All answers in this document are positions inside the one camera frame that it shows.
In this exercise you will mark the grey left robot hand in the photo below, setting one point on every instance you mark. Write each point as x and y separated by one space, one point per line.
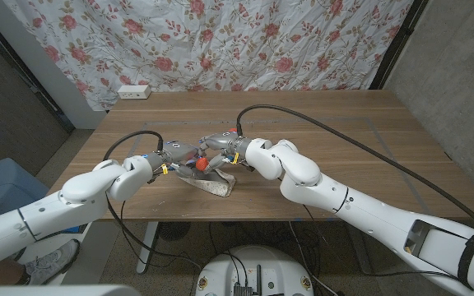
177 151

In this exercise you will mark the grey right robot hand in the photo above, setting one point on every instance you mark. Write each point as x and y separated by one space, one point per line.
229 141

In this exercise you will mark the red toy strawberry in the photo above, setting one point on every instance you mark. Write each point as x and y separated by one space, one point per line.
202 164

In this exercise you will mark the cream dotted pen bag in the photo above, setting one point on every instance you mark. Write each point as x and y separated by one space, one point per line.
216 185

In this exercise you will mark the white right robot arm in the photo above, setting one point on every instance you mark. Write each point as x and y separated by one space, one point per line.
364 209

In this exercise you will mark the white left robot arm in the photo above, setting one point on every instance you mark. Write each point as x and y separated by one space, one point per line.
72 197

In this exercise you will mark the red toy tomato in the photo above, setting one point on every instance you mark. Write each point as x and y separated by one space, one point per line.
232 130

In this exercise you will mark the white power strip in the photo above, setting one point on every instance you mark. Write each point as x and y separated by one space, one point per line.
134 92

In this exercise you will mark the black round floor object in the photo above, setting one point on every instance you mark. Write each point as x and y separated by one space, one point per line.
174 231

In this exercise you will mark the metal table leg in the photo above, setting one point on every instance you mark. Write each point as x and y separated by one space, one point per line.
148 246
359 251

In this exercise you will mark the floral curtain backdrop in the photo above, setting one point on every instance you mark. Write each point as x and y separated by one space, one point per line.
220 41

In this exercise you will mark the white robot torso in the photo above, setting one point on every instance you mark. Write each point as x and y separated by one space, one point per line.
257 263

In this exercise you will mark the grey sneaker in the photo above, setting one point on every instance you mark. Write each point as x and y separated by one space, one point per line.
52 263

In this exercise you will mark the blue plastic bin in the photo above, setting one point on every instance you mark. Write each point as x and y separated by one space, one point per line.
6 189

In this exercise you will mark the black backdrop frame pole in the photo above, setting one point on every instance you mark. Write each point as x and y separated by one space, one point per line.
23 70
397 41

